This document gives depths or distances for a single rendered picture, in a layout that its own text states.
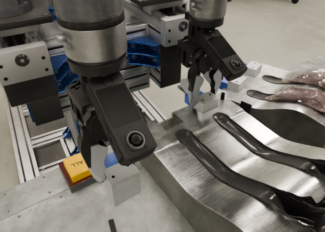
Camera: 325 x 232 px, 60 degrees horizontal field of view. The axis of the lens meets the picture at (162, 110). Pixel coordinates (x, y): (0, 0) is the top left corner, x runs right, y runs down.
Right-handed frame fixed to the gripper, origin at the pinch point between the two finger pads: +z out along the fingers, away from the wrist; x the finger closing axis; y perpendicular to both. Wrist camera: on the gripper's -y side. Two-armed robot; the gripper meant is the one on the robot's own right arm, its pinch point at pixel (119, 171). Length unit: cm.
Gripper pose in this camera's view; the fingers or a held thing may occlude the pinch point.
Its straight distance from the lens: 47.1
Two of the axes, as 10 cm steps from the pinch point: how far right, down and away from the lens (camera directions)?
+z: 0.0, 7.9, 6.1
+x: -8.3, 3.4, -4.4
